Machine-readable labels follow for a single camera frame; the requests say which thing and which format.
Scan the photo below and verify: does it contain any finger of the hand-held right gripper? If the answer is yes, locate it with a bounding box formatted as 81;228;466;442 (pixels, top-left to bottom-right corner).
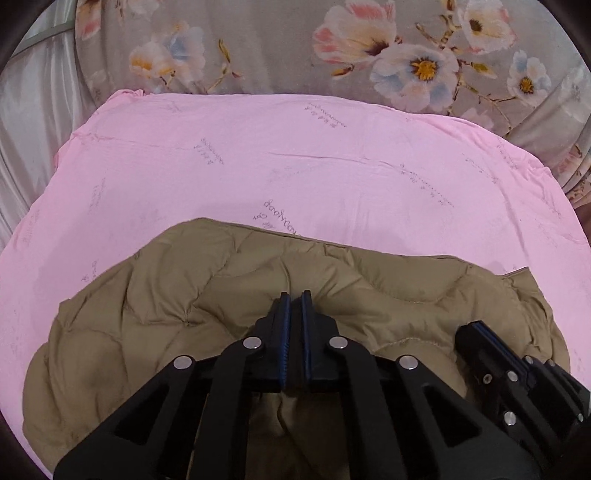
475;322;591;432
454;324;583;464

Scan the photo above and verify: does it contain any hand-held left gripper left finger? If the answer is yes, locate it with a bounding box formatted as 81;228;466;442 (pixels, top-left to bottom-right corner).
53;291;292;480

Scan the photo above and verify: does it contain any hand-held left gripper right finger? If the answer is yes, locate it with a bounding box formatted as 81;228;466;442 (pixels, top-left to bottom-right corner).
300;290;542;480

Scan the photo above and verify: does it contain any olive quilted jacket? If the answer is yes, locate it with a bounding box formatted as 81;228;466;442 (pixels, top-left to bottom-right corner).
22;218;571;480

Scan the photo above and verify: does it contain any pink printed bed sheet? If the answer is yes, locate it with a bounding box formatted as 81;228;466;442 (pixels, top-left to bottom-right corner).
0;89;584;480

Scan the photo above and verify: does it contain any grey floral cloth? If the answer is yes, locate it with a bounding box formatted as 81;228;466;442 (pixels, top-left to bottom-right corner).
74;0;591;209

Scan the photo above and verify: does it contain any white satin curtain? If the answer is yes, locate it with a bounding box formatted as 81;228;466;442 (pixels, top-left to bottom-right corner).
0;8;117;237

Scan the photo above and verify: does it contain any grey metal rail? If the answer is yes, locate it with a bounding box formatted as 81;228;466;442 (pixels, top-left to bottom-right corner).
14;21;77;54

